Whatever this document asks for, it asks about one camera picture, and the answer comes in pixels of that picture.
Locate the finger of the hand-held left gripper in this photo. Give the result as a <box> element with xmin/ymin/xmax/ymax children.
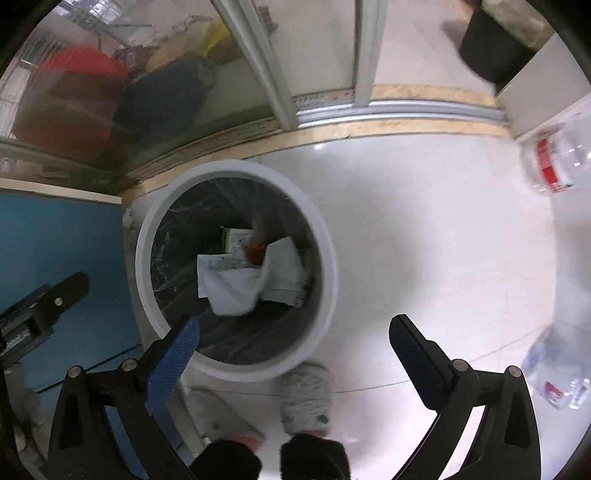
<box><xmin>25</xmin><ymin>271</ymin><xmax>90</xmax><ymax>337</ymax></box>

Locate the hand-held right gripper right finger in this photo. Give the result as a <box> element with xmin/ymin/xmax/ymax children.
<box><xmin>389</xmin><ymin>314</ymin><xmax>541</xmax><ymax>480</ymax></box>

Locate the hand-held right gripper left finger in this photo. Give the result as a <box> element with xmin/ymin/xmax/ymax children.
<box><xmin>47</xmin><ymin>315</ymin><xmax>202</xmax><ymax>480</ymax></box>

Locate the white paper sachet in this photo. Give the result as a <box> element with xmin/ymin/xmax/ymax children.
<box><xmin>196</xmin><ymin>252</ymin><xmax>265</xmax><ymax>318</ymax></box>

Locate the green white medicine box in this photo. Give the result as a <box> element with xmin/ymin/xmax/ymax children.
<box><xmin>220</xmin><ymin>226</ymin><xmax>256</xmax><ymax>256</ymax></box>

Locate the red sachet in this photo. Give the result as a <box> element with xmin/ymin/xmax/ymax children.
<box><xmin>243</xmin><ymin>239</ymin><xmax>270</xmax><ymax>268</ymax></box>

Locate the round white trash bin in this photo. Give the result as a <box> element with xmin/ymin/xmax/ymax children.
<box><xmin>135</xmin><ymin>159</ymin><xmax>338</xmax><ymax>383</ymax></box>

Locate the blue cabinet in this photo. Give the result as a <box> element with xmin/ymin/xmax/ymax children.
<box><xmin>0</xmin><ymin>178</ymin><xmax>195</xmax><ymax>480</ymax></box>

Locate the grey fuzzy slipper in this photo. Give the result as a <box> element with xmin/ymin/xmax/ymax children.
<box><xmin>280</xmin><ymin>362</ymin><xmax>334</xmax><ymax>437</ymax></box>
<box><xmin>184</xmin><ymin>386</ymin><xmax>268</xmax><ymax>444</ymax></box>

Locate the clear plastic water bottle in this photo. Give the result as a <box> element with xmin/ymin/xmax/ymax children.
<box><xmin>521</xmin><ymin>322</ymin><xmax>591</xmax><ymax>412</ymax></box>
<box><xmin>520</xmin><ymin>108</ymin><xmax>591</xmax><ymax>197</ymax></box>

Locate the red plastic basket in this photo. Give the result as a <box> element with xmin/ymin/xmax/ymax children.
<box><xmin>13</xmin><ymin>45</ymin><xmax>133</xmax><ymax>158</ymax></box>

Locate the dark blue bag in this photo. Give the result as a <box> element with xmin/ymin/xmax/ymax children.
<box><xmin>113</xmin><ymin>57</ymin><xmax>218</xmax><ymax>149</ymax></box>

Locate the yellow plastic bag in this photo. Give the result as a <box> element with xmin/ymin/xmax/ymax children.
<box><xmin>184</xmin><ymin>16</ymin><xmax>232</xmax><ymax>59</ymax></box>

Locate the white cabinet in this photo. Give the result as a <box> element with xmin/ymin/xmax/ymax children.
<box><xmin>496</xmin><ymin>31</ymin><xmax>591</xmax><ymax>140</ymax></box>

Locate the sliding glass door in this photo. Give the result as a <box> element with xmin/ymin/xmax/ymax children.
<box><xmin>0</xmin><ymin>0</ymin><xmax>509</xmax><ymax>195</ymax></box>

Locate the black plastic bucket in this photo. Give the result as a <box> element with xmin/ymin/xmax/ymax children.
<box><xmin>459</xmin><ymin>0</ymin><xmax>556</xmax><ymax>94</ymax></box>

